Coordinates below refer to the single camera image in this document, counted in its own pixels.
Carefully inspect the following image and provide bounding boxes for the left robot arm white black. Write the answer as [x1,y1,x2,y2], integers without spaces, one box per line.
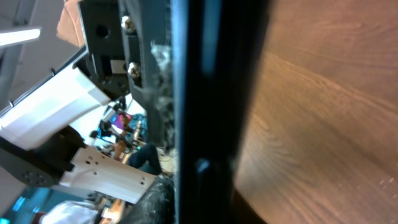
[1,1,175,203]

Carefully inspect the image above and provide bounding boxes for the Galaxy smartphone with teal screen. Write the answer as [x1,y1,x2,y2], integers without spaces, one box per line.
[171,0,272,223]

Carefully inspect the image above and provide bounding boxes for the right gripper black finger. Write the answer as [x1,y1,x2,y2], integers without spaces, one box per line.
[119,174,175,224]

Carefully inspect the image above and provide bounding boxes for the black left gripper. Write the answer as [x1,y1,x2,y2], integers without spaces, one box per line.
[74,0,175,149]

